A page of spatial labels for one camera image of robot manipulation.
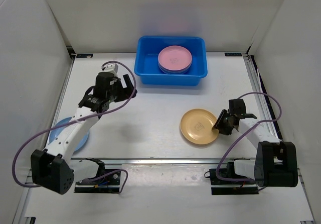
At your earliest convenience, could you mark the yellow plate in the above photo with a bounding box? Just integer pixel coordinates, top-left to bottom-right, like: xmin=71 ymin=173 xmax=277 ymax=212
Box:
xmin=180 ymin=108 xmax=219 ymax=146

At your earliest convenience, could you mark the purple plate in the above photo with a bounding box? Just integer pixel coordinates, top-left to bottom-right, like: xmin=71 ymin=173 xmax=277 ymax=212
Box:
xmin=161 ymin=69 xmax=188 ymax=75

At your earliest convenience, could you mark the pink plate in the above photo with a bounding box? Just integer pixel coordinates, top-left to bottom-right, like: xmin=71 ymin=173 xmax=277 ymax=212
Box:
xmin=158 ymin=64 xmax=193 ymax=72
xmin=158 ymin=46 xmax=192 ymax=71

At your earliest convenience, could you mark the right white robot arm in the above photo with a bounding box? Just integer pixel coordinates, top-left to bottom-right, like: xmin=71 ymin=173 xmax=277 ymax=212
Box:
xmin=212 ymin=98 xmax=298 ymax=187

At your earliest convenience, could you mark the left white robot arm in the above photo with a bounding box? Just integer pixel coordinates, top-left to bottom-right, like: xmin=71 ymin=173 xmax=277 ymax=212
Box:
xmin=31 ymin=72 xmax=137 ymax=194

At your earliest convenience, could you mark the blue plastic bin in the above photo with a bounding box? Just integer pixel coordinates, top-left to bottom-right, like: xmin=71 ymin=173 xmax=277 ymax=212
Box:
xmin=134 ymin=36 xmax=208 ymax=86

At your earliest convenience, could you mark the blue plate front left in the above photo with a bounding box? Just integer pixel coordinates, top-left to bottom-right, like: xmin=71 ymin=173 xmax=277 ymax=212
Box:
xmin=48 ymin=117 xmax=89 ymax=152

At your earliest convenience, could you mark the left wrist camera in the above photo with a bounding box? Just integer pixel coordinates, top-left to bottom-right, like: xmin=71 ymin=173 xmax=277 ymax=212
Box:
xmin=101 ymin=63 xmax=118 ymax=75

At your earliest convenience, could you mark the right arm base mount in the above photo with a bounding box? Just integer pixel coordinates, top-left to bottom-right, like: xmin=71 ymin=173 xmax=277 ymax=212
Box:
xmin=204 ymin=160 xmax=259 ymax=196

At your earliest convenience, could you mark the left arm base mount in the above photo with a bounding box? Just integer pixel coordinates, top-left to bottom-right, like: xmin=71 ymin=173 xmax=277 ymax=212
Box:
xmin=74 ymin=158 xmax=124 ymax=194

